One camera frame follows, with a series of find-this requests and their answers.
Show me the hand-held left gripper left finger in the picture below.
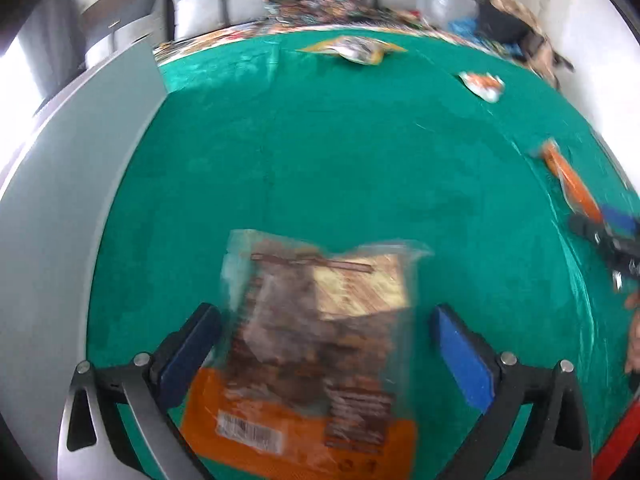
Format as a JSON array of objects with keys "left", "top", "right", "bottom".
[{"left": 57, "top": 302, "right": 223, "bottom": 480}]

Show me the yellow-edged brown snack packet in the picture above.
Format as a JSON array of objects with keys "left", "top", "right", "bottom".
[{"left": 297, "top": 35, "right": 407, "bottom": 66}]

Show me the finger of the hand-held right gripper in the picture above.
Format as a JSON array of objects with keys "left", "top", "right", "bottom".
[
  {"left": 597, "top": 204, "right": 640, "bottom": 236},
  {"left": 569, "top": 214, "right": 640, "bottom": 281}
]

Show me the red object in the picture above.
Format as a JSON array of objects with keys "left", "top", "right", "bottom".
[{"left": 592, "top": 410, "right": 640, "bottom": 480}]

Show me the person's right hand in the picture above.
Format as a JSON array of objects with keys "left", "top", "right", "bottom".
[{"left": 624, "top": 290, "right": 640, "bottom": 376}]

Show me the blue cloth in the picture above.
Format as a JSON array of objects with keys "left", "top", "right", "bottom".
[{"left": 447, "top": 17, "right": 481, "bottom": 40}]

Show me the beige printed cloth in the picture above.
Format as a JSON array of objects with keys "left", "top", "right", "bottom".
[{"left": 492, "top": 0, "right": 563, "bottom": 88}]

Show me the clear plastic bag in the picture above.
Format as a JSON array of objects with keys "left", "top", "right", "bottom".
[{"left": 417, "top": 0, "right": 481, "bottom": 28}]

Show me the orange chicken leg vacuum pack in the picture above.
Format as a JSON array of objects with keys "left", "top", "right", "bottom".
[{"left": 537, "top": 139, "right": 606, "bottom": 223}]

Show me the clear orange-bottomed snack packet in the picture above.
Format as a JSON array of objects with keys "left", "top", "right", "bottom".
[{"left": 180, "top": 229, "right": 433, "bottom": 480}]

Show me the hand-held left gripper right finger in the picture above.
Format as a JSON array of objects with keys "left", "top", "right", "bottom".
[{"left": 431, "top": 304, "right": 593, "bottom": 480}]

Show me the small orange-white packet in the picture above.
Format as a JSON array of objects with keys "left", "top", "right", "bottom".
[{"left": 457, "top": 71, "right": 506, "bottom": 104}]

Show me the green tablecloth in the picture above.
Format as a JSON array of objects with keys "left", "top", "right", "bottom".
[{"left": 85, "top": 27, "right": 636, "bottom": 480}]

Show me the floral bed sheet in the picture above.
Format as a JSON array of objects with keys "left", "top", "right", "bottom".
[{"left": 152, "top": 15, "right": 501, "bottom": 58}]

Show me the grey laptop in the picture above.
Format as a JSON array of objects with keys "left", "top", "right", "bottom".
[{"left": 0, "top": 35, "right": 171, "bottom": 480}]

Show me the black bag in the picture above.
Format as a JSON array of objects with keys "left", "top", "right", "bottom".
[{"left": 477, "top": 0, "right": 531, "bottom": 43}]

